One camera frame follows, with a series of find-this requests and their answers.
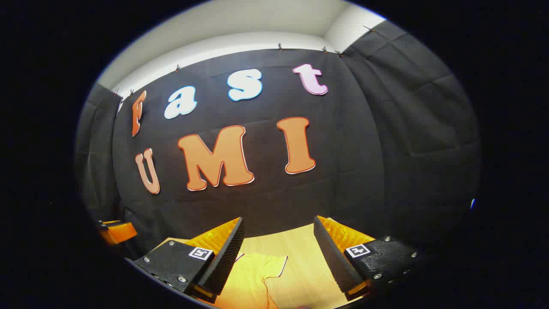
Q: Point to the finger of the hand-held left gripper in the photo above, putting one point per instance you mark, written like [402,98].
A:
[120,232]

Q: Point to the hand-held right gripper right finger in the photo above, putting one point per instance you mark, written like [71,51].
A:
[330,257]

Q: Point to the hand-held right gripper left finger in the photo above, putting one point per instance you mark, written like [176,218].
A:
[227,257]

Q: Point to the orange T-shirt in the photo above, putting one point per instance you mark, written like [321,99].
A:
[248,279]

